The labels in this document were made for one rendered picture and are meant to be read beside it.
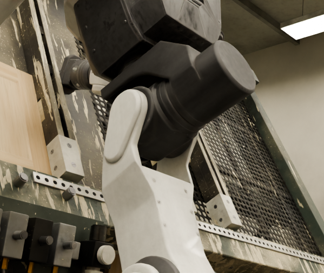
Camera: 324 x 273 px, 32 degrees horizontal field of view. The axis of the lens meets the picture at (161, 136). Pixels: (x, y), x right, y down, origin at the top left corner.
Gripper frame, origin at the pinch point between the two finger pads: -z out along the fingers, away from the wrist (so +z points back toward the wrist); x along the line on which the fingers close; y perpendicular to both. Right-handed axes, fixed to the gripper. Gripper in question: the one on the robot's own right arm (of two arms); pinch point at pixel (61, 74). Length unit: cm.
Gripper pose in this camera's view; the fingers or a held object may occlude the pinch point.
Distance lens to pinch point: 179.8
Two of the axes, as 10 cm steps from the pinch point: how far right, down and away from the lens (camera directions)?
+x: 2.7, -9.5, 1.3
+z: 6.7, 0.9, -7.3
